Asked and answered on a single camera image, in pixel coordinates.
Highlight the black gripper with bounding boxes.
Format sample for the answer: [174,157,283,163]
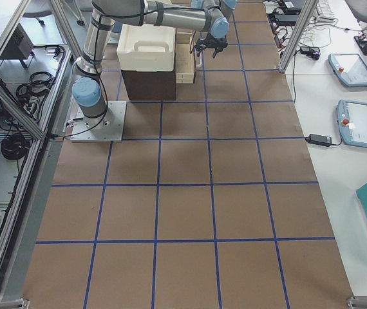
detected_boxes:
[194,36,228,59]

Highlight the wooden drawer white handle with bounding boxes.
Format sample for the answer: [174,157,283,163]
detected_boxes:
[174,32,203,84]

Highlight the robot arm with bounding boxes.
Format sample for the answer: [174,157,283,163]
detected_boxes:
[71,1,236,129]
[191,0,238,20]

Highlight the dark wooden drawer cabinet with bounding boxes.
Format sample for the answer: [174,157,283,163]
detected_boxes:
[121,70,176,101]

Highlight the white plastic storage box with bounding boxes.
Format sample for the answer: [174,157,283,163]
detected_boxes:
[117,24,176,71]

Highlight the black power adapter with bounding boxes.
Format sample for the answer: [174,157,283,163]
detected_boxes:
[305,134,332,147]

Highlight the teach pendant far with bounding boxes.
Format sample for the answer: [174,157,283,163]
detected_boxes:
[328,53,367,88]

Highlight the teach pendant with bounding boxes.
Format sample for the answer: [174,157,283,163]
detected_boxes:
[336,99,367,148]
[328,53,367,88]

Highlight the teach pendant near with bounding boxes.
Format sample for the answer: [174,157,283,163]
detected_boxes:
[336,99,367,148]

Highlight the aluminium frame post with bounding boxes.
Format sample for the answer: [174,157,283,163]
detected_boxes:
[279,0,319,73]

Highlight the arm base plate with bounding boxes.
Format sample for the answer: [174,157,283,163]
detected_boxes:
[70,100,127,142]

